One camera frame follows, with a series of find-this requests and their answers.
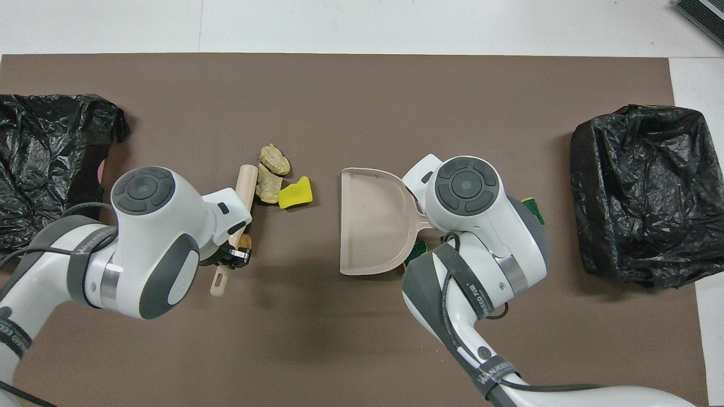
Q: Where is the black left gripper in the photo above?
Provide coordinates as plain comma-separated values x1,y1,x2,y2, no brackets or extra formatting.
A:
199,249,252,269

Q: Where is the pale bread chunk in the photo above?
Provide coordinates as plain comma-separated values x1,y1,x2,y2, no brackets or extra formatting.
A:
255,164,283,204
259,144,291,176

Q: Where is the beige hand brush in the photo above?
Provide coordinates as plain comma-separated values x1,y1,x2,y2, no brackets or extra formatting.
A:
209,164,259,297

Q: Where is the beige plastic dustpan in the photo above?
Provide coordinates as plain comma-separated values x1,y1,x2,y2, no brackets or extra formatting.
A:
339,167,433,276

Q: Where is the small green yellow sponge piece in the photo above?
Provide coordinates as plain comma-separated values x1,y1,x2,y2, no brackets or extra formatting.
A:
404,240,429,267

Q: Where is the notched green yellow sponge piece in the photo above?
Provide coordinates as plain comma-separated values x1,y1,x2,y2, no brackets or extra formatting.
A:
520,196,545,226

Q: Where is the black bag lined bin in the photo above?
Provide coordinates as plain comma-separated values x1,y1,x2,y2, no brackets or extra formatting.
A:
0,93,131,255
570,104,724,289

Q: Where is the brown table mat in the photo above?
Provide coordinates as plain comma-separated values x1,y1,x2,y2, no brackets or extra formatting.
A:
0,53,710,407

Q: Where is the black ridged object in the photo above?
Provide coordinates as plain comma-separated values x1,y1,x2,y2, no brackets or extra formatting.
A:
674,0,724,49

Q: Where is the dark left arm cable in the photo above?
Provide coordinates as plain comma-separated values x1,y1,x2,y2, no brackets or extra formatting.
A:
0,202,117,407

